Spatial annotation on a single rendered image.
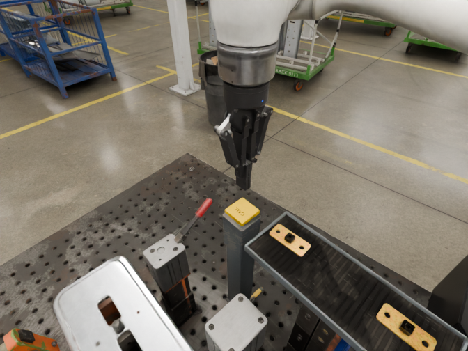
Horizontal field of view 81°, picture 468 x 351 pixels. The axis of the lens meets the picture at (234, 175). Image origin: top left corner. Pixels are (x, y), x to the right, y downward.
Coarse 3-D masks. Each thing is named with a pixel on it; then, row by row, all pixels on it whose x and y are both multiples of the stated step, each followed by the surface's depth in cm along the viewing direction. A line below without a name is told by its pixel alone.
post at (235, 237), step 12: (228, 216) 66; (228, 228) 67; (240, 228) 63; (252, 228) 65; (228, 240) 70; (240, 240) 65; (228, 252) 75; (240, 252) 68; (228, 264) 79; (240, 264) 73; (252, 264) 79; (228, 276) 84; (240, 276) 77; (252, 276) 84; (228, 288) 89; (240, 288) 82; (228, 300) 94; (252, 300) 94
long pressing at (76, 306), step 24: (120, 264) 72; (72, 288) 67; (96, 288) 67; (120, 288) 67; (144, 288) 66; (72, 312) 62; (96, 312) 62; (120, 312) 62; (144, 312) 62; (72, 336) 59; (96, 336) 59; (144, 336) 59; (168, 336) 59
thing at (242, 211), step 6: (240, 198) 67; (234, 204) 66; (240, 204) 66; (246, 204) 66; (228, 210) 64; (234, 210) 64; (240, 210) 64; (246, 210) 64; (252, 210) 64; (258, 210) 64; (234, 216) 63; (240, 216) 63; (246, 216) 63; (252, 216) 63; (240, 222) 62; (246, 222) 63
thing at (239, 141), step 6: (246, 120) 46; (246, 126) 47; (234, 132) 50; (240, 132) 49; (246, 132) 48; (234, 138) 51; (240, 138) 49; (246, 138) 50; (234, 144) 51; (240, 144) 50; (246, 144) 51; (240, 150) 51; (240, 156) 52; (240, 162) 53
